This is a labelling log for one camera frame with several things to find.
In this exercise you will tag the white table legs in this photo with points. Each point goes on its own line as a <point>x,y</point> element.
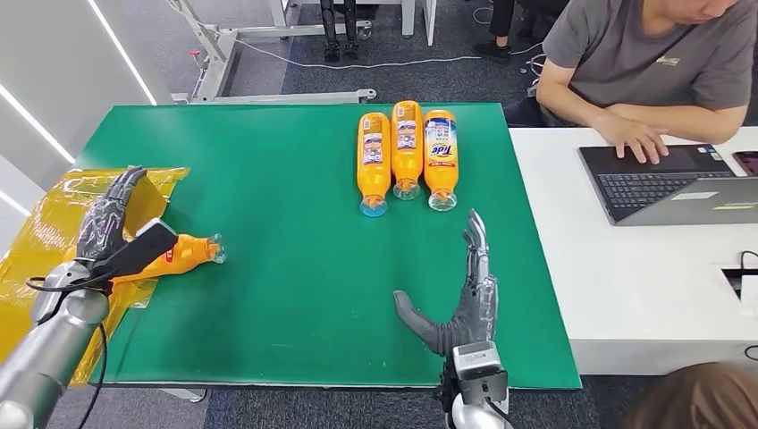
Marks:
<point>408,15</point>

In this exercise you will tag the black phone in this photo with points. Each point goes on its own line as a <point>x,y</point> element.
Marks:
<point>747,163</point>

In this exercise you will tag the orange bottle with clear cap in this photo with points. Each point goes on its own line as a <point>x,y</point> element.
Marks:
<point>407,160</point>

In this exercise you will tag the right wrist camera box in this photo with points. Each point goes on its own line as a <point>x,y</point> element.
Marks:
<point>480,367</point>

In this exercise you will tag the black robot legs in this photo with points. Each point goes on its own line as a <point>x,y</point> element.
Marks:
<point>334,29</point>

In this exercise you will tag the yellow film wrapped box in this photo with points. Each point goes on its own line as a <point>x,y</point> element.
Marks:
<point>35,237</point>

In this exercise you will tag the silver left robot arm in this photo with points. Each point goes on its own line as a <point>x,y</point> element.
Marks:
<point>47,349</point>

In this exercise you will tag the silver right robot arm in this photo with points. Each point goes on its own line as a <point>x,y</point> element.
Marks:
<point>474,414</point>

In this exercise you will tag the person's right forearm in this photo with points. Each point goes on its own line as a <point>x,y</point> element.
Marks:
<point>568,100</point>

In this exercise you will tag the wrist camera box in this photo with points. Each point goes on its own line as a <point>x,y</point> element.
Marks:
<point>480,367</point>
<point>142,248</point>

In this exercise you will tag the standing person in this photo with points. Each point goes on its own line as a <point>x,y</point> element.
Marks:
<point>500,29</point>

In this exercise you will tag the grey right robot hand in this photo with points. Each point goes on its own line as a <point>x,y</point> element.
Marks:
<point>474,314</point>

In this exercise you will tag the dark grey laptop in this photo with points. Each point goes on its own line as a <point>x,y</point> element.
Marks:
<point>657,186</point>

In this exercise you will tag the orange bottle with blue cap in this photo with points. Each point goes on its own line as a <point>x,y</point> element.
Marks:
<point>373,172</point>

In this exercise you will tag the orange bottle showing Tide logo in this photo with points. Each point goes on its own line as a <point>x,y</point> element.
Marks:
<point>441,172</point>

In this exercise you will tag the seated person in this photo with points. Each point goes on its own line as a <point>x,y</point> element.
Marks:
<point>645,53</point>

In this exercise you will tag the white desk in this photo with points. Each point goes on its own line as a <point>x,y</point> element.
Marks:
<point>639,284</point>

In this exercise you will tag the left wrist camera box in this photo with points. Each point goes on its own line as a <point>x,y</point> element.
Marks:
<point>142,248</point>

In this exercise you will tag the white metal stand frame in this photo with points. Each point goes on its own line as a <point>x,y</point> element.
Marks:
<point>216,59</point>

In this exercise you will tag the orange detergent bottle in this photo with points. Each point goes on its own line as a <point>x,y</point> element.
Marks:
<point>183,254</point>

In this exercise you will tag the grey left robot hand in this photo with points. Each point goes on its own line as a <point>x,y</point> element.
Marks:
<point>103,225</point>

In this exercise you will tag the person's left forearm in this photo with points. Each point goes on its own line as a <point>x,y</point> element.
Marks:
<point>693,121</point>

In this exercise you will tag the green table mat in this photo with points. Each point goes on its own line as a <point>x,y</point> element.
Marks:
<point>296,207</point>

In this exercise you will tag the person's right hand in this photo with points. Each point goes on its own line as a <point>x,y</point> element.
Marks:
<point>633,139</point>

